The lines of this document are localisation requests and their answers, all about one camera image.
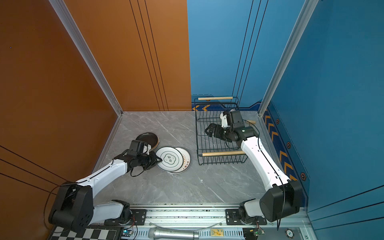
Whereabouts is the yellow label tag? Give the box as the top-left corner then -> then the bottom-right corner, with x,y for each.
211,229 -> 225,237

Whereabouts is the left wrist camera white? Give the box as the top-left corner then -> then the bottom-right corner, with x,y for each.
129,140 -> 151,156

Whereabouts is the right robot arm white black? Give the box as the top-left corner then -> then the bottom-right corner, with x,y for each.
205,124 -> 303,224

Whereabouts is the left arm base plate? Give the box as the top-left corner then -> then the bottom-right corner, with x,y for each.
104,209 -> 147,226

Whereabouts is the white plate row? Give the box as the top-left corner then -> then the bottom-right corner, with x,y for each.
173,147 -> 191,174
156,147 -> 184,172

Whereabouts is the wooden mallet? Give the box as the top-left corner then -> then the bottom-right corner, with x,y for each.
246,120 -> 256,125

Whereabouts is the black wire dish rack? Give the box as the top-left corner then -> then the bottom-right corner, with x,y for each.
192,97 -> 248,166

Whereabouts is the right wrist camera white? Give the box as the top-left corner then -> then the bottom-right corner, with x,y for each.
220,110 -> 245,129

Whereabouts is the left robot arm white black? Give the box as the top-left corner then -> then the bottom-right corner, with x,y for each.
44,150 -> 162,233

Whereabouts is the checkerboard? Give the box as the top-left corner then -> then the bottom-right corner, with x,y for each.
48,227 -> 122,240

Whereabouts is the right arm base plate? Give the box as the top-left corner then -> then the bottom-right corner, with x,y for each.
225,209 -> 267,226

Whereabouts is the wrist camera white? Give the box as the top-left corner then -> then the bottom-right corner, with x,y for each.
129,140 -> 151,156
220,110 -> 245,129

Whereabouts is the green circuit board left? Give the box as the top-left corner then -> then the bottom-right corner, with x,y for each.
122,229 -> 134,238

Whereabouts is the black plate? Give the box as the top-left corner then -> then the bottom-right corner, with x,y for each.
136,132 -> 160,151

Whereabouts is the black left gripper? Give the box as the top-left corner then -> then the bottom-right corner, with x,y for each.
137,150 -> 164,171

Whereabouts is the silver microphone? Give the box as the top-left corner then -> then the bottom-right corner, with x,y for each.
148,227 -> 200,240

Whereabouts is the circuit board right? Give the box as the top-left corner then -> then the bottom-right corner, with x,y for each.
243,228 -> 265,240

